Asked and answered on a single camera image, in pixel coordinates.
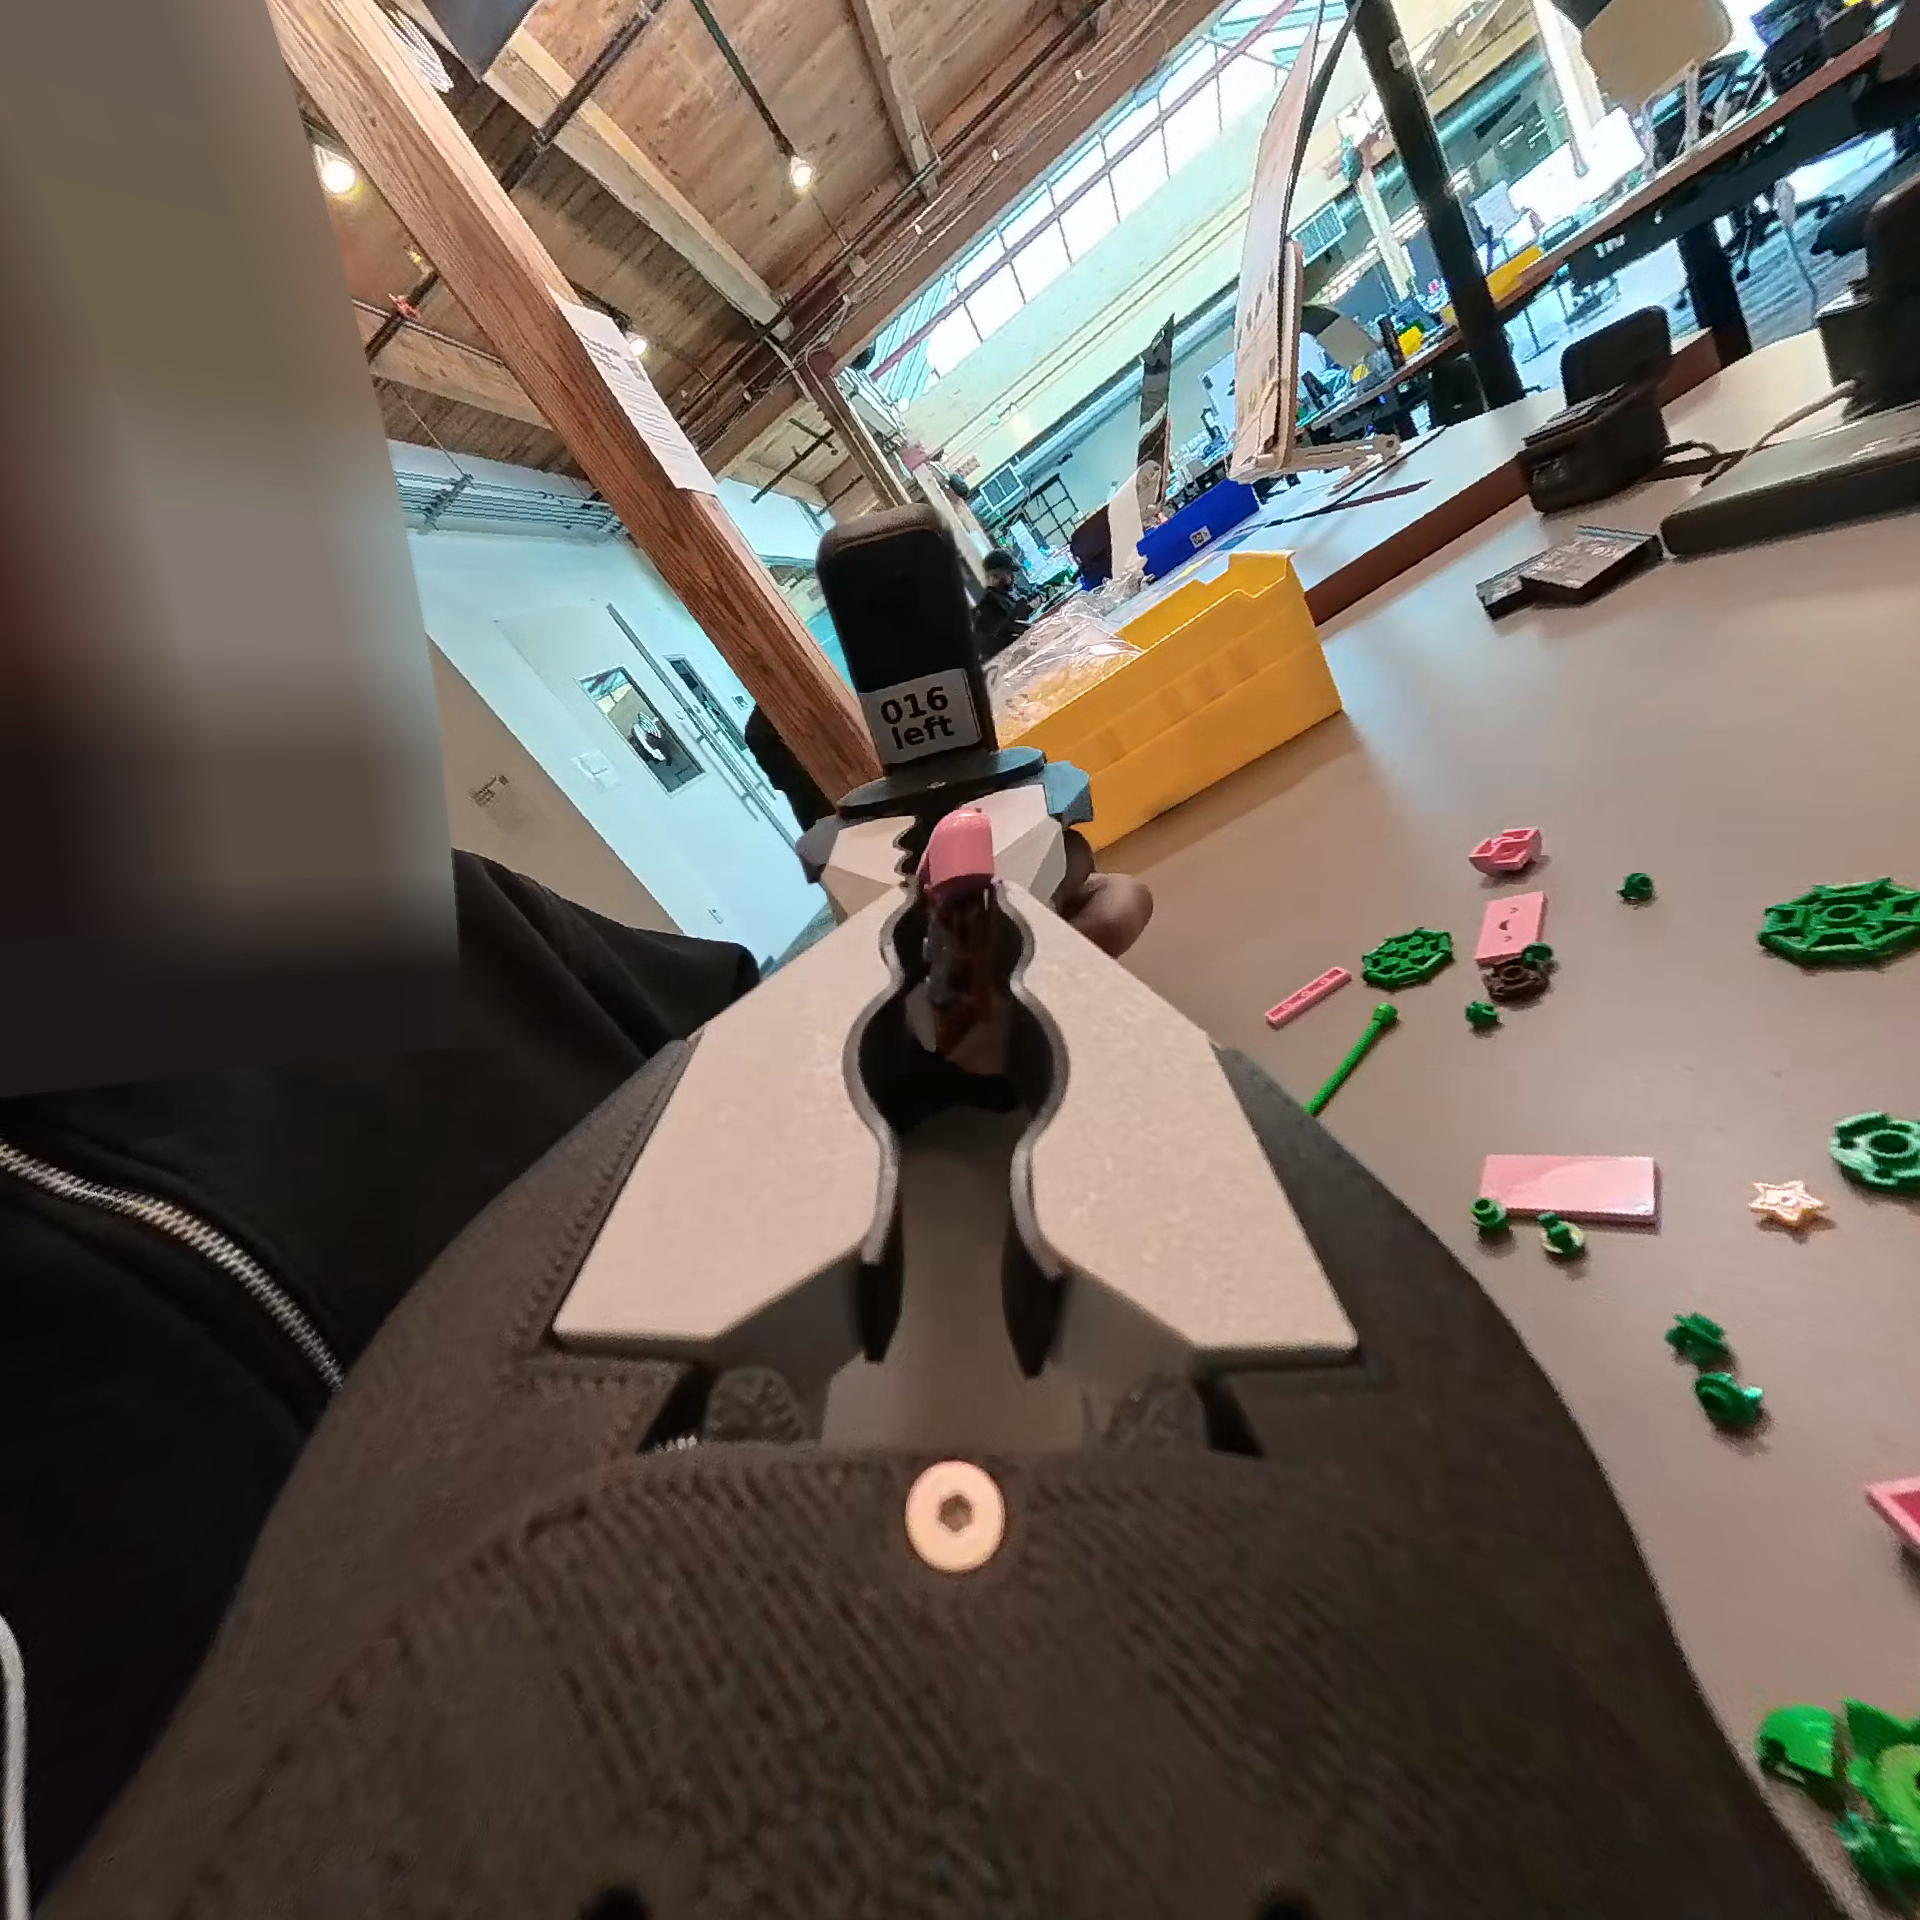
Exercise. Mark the green web piece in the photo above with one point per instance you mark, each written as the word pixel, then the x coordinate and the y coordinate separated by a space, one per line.
pixel 1843 924
pixel 1407 957

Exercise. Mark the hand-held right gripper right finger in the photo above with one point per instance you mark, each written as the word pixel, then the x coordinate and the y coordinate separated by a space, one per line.
pixel 1183 1215

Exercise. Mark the brown round plate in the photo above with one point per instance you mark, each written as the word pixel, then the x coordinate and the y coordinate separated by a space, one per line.
pixel 1513 982

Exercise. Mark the scattered small green clips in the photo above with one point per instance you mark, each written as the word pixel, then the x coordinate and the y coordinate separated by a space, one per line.
pixel 1699 1339

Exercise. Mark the person's black jacket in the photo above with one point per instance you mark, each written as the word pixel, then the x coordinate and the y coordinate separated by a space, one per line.
pixel 225 1350

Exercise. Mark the clear plastic bag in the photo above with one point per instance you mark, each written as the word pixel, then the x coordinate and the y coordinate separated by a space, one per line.
pixel 1063 653

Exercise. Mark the pink face tile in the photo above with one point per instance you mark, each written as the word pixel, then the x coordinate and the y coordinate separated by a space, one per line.
pixel 1506 924

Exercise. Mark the wooden pillar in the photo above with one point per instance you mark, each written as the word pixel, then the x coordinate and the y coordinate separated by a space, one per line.
pixel 599 451

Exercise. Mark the person's left hand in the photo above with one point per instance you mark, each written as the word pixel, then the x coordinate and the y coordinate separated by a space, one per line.
pixel 1107 911

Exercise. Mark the black camera case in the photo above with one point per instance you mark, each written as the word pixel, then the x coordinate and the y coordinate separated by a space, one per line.
pixel 1599 420

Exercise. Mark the green round flower plate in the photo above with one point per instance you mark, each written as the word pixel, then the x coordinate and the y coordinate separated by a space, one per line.
pixel 1876 1150

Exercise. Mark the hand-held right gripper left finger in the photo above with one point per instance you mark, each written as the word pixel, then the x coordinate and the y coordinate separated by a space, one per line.
pixel 718 1199

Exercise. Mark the thin pink tile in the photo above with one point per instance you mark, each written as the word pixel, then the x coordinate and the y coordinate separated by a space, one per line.
pixel 1306 998

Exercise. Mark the large pink smooth tile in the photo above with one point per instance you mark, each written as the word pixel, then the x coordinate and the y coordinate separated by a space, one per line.
pixel 1567 1184

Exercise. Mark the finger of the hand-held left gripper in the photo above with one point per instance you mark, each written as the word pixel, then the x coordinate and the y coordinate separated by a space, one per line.
pixel 869 869
pixel 1036 858

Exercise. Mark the pink bracket piece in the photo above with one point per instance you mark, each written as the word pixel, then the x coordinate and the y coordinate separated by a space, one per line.
pixel 1898 1506

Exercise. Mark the yellow plastic bin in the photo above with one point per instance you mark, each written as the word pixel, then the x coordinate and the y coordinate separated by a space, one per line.
pixel 1199 707

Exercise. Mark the book stand with booklet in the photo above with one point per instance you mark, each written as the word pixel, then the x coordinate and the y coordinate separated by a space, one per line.
pixel 1273 300

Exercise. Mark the black flat cards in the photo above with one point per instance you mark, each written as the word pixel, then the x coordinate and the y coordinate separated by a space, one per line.
pixel 1567 571

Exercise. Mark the green stick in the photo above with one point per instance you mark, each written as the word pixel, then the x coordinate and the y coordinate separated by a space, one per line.
pixel 1351 1062

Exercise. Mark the yellow star piece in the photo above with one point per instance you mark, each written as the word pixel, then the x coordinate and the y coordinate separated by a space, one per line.
pixel 1787 1204

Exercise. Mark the green spiky leaf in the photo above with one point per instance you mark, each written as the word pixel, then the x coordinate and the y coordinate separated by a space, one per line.
pixel 1883 1754

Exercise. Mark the black pole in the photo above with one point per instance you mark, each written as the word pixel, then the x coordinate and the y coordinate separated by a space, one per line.
pixel 1439 194

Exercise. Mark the pink curved brick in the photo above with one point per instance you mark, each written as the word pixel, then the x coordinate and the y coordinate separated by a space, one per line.
pixel 957 846

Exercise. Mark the brown square plate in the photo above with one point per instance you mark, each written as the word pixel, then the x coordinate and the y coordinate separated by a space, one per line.
pixel 960 974

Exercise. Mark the black upright device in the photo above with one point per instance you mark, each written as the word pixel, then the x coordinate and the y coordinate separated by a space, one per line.
pixel 1875 316

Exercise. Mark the white paper sign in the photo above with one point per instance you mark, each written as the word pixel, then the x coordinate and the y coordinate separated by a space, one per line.
pixel 636 390

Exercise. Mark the blue plastic bin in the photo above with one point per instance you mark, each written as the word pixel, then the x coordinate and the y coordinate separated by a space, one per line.
pixel 1199 533

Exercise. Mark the black flat box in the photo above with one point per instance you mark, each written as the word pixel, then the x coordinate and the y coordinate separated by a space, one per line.
pixel 1800 487

